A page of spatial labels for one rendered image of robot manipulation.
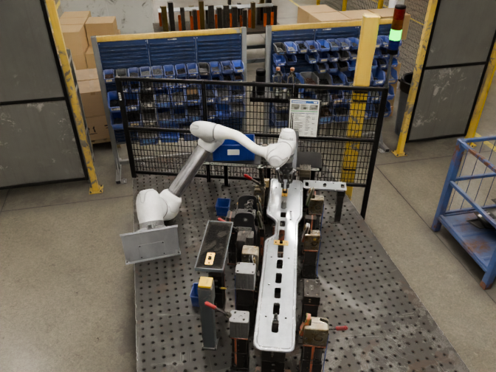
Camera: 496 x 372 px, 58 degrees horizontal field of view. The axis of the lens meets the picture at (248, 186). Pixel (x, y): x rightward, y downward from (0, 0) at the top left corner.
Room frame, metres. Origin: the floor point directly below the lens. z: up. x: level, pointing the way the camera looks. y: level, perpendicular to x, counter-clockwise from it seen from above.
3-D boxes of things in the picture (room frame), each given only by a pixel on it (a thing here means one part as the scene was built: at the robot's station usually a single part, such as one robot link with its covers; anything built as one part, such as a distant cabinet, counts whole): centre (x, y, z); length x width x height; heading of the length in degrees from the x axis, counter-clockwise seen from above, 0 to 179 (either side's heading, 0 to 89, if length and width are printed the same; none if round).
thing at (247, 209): (2.05, 0.00, 0.94); 0.18 x 0.13 x 0.49; 174
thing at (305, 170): (2.65, -0.40, 0.88); 0.08 x 0.08 x 0.36; 84
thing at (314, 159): (2.85, -0.09, 1.01); 0.90 x 0.22 x 0.03; 84
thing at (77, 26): (6.66, 2.32, 0.52); 1.20 x 0.80 x 1.05; 10
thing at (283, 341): (1.91, -0.19, 1.00); 1.38 x 0.22 x 0.02; 174
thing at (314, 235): (1.97, -0.37, 0.87); 0.12 x 0.09 x 0.35; 84
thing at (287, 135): (2.38, -0.23, 1.40); 0.13 x 0.11 x 0.16; 159
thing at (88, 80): (5.27, 2.12, 0.52); 1.21 x 0.81 x 1.05; 17
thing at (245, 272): (1.62, 0.01, 0.90); 0.13 x 0.10 x 0.41; 84
